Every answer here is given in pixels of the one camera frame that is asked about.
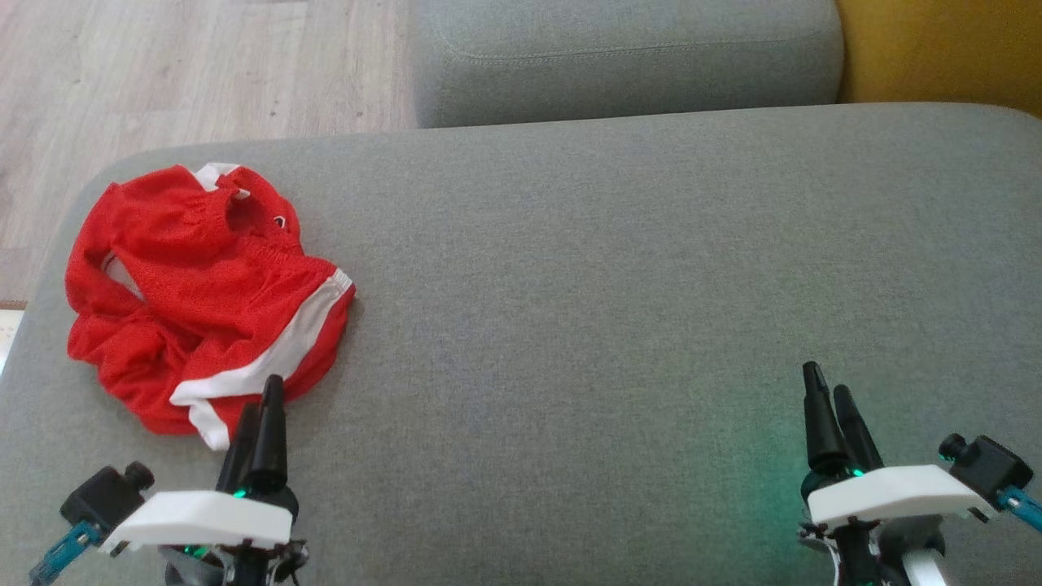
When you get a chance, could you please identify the teal left camera connector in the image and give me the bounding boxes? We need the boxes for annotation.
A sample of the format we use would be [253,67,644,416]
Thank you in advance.
[30,521,103,584]

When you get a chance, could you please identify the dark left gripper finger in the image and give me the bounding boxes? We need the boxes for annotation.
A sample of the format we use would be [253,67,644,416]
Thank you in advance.
[247,374,291,494]
[216,403,261,493]

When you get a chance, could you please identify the teal right camera connector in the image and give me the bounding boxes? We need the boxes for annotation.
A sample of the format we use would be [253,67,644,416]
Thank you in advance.
[996,486,1042,535]

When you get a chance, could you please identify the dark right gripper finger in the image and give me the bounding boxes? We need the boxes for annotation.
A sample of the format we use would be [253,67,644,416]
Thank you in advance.
[832,384,886,474]
[802,361,853,475]

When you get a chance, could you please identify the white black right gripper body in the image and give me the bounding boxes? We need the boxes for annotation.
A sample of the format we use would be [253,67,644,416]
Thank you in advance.
[798,464,999,586]

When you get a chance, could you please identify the red shorts with white stripes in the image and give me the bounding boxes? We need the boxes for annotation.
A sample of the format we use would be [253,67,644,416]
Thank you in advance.
[98,162,357,452]

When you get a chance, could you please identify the yellow cushion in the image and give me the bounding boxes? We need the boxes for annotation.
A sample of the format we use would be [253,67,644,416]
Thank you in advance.
[836,0,1042,120]

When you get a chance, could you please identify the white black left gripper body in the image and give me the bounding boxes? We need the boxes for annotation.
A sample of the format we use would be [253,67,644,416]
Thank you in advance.
[98,482,310,586]

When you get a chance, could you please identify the teal camera connector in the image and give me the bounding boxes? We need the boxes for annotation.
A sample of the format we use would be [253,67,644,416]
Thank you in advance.
[996,486,1042,535]
[30,521,103,584]

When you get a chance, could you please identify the grey sofa back cushion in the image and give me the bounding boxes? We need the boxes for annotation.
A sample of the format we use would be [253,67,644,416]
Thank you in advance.
[409,0,845,129]

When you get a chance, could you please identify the grey fabric sofa seat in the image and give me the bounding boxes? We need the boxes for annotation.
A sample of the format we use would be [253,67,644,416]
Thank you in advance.
[0,102,1042,586]

